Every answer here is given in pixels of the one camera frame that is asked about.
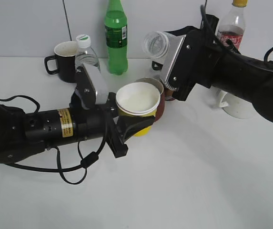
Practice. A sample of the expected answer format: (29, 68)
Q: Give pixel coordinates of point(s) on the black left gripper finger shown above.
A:
(130, 125)

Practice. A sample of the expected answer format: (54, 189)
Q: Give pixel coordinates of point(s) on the dark grey mug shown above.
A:
(156, 66)

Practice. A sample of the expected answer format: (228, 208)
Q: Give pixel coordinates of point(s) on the cola bottle yellow cap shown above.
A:
(232, 26)

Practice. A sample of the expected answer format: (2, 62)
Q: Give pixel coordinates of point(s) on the green soda bottle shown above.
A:
(116, 33)

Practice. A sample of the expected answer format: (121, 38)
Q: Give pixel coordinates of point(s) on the yellow paper cup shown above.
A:
(138, 99)

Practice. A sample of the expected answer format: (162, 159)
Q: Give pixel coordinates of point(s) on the clear water bottle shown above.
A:
(85, 53)

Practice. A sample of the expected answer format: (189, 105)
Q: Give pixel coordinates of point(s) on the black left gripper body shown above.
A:
(97, 122)

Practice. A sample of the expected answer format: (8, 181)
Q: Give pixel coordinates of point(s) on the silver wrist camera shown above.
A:
(91, 87)
(175, 45)

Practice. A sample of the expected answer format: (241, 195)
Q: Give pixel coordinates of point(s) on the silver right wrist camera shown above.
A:
(175, 45)

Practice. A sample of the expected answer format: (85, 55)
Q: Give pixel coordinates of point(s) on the black ceramic mug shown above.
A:
(64, 56)

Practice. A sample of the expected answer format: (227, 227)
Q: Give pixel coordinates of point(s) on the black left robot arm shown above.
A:
(26, 134)

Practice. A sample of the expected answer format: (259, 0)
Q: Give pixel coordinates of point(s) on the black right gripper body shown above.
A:
(196, 61)

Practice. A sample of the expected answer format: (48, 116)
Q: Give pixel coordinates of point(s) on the white ceramic mug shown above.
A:
(234, 106)

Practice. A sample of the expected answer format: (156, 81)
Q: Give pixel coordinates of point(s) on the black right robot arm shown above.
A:
(246, 78)

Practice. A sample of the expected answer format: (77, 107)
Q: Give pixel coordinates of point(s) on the clear milk bottle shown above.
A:
(155, 44)

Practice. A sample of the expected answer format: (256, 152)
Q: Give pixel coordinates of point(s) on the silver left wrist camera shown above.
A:
(91, 87)

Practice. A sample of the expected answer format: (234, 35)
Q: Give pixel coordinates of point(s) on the brown coffee bottle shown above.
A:
(168, 94)

